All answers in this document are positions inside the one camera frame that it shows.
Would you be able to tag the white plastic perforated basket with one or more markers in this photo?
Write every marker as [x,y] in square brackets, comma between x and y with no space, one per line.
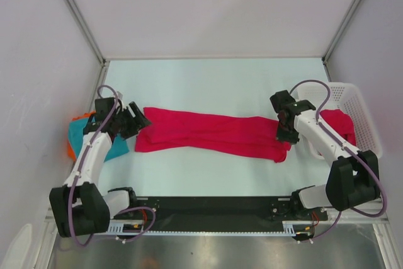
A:
[347,98]

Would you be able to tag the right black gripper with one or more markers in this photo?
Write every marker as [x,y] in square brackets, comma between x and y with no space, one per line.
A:
[293,138]

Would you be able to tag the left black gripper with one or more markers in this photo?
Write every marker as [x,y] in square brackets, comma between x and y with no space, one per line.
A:
[136,123]

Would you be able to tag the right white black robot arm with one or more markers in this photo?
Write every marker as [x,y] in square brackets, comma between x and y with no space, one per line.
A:
[354,174]

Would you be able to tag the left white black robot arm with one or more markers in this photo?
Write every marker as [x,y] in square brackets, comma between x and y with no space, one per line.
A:
[79,208]

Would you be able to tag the red t shirt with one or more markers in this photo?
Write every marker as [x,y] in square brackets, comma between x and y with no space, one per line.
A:
[253,137]
[339,127]

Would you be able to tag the folded teal t shirt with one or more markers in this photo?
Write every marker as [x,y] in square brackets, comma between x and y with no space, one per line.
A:
[119,148]

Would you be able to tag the folded orange t shirt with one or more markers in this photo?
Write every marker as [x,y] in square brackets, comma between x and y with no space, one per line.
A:
[75,135]

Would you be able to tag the aluminium frame rail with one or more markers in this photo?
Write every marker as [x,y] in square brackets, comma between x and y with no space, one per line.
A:
[347,216]

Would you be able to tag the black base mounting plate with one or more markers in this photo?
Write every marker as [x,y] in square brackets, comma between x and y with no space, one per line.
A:
[227,214]

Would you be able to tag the white slotted cable duct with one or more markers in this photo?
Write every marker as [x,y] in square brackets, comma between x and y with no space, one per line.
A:
[121,229]

